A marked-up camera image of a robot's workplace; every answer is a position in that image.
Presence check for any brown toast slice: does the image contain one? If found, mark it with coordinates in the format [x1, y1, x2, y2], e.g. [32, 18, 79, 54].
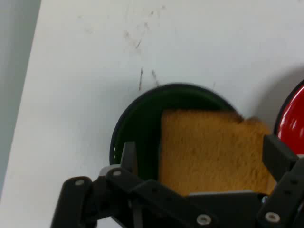
[158, 109, 277, 197]

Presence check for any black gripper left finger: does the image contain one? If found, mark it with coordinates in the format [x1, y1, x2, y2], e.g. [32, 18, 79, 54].
[51, 142, 218, 228]

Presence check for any red bowl with black rim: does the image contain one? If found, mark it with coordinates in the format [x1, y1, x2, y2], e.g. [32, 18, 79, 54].
[273, 79, 304, 155]

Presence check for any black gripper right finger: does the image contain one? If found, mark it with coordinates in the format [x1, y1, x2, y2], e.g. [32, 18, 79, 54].
[257, 134, 304, 228]

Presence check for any dark green bowl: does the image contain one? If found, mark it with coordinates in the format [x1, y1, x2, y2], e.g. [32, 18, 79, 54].
[109, 82, 244, 181]

